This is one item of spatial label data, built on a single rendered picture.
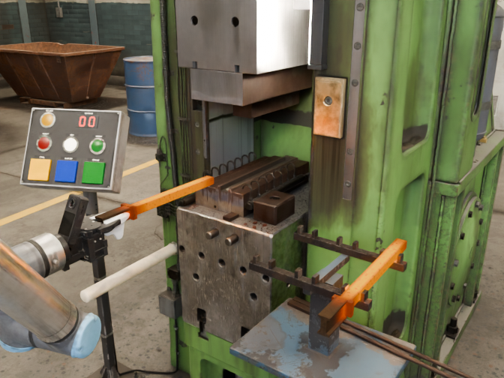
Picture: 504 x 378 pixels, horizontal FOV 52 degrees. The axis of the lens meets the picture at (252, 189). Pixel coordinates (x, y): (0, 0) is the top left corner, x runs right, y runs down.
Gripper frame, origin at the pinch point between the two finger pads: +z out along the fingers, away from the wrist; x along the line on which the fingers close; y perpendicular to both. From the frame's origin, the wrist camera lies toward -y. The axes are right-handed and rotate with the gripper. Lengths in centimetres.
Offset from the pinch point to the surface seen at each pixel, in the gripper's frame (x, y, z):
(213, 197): -4.8, 11.1, 41.5
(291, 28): 13, -41, 61
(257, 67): 13, -32, 43
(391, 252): 59, 9, 33
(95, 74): -546, 61, 425
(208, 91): -5.4, -23.6, 42.0
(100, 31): -706, 15, 573
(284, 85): 7, -23, 65
